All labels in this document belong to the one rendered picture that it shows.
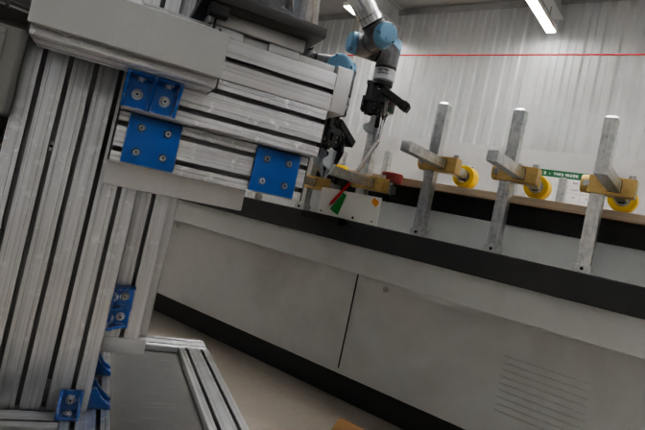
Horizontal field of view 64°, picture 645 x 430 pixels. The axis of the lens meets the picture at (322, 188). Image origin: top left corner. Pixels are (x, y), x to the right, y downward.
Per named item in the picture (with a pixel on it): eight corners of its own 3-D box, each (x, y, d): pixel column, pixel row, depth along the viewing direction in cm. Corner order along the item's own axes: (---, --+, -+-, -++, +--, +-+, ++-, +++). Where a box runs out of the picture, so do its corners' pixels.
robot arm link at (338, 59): (311, 73, 145) (315, 83, 156) (350, 81, 144) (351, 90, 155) (318, 46, 145) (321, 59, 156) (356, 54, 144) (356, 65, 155)
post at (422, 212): (418, 244, 169) (448, 101, 171) (409, 241, 171) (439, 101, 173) (423, 244, 172) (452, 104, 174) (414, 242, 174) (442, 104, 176)
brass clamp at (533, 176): (535, 184, 150) (537, 167, 150) (489, 178, 158) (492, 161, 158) (539, 187, 155) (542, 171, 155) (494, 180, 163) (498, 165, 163)
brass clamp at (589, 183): (633, 198, 135) (637, 179, 135) (578, 190, 143) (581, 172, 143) (635, 201, 140) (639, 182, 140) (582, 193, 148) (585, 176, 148)
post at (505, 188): (493, 263, 154) (526, 107, 156) (483, 260, 156) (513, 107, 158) (497, 264, 157) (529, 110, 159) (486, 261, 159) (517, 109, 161)
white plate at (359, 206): (375, 226, 178) (381, 198, 178) (316, 212, 193) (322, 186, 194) (375, 226, 179) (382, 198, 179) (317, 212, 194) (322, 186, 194)
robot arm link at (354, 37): (360, 24, 167) (389, 35, 170) (346, 32, 177) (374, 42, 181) (354, 47, 166) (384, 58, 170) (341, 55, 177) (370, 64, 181)
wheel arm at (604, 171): (609, 176, 116) (611, 159, 116) (590, 173, 118) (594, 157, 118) (629, 204, 156) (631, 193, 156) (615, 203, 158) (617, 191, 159)
